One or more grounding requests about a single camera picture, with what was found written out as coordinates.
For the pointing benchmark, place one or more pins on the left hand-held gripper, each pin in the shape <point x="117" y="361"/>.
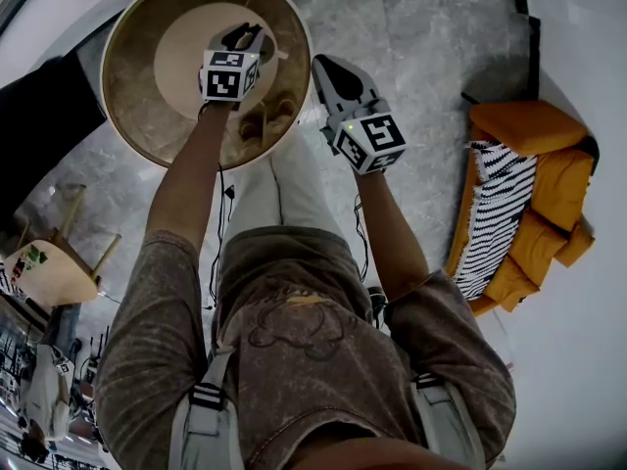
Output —
<point x="225" y="79"/>

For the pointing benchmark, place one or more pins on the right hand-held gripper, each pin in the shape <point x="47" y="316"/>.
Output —
<point x="372" y="137"/>

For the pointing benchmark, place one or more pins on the person's left forearm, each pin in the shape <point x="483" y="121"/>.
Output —
<point x="191" y="174"/>

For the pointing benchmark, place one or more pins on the person's right forearm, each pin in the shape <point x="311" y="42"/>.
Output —
<point x="392" y="233"/>

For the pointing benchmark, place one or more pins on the tan slipper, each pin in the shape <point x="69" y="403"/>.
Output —
<point x="252" y="126"/>
<point x="281" y="107"/>

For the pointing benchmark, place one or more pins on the round wooden glass table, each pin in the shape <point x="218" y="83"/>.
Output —
<point x="142" y="81"/>

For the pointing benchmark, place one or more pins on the person's white trousers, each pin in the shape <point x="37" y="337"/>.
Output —
<point x="303" y="189"/>

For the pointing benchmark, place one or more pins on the black white striped blanket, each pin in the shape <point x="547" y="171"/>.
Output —
<point x="499" y="203"/>

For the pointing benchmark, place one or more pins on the orange sofa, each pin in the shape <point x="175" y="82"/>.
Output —
<point x="553" y="184"/>

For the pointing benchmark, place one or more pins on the person's brown shirt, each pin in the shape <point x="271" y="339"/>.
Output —
<point x="303" y="336"/>

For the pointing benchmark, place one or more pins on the light wooden side table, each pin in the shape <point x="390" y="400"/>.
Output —
<point x="54" y="272"/>

